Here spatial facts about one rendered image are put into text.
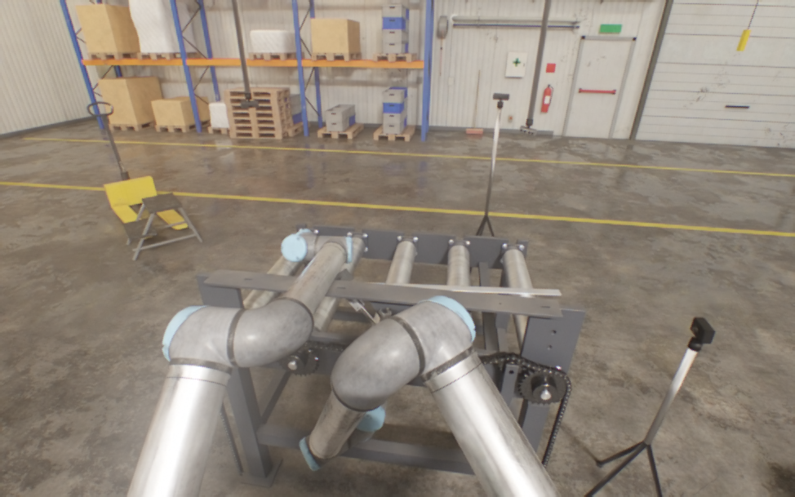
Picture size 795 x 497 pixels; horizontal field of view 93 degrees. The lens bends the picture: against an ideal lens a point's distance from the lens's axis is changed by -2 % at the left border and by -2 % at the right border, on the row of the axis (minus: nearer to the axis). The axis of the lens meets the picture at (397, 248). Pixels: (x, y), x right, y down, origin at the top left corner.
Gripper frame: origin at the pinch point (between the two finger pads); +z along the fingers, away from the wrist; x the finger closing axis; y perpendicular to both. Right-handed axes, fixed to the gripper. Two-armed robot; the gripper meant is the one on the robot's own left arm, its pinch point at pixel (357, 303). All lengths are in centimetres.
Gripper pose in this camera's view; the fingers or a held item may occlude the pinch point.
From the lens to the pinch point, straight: 146.9
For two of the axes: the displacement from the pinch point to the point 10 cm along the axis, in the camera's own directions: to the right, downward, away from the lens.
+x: 3.2, -2.7, 9.1
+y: 6.8, -6.0, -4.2
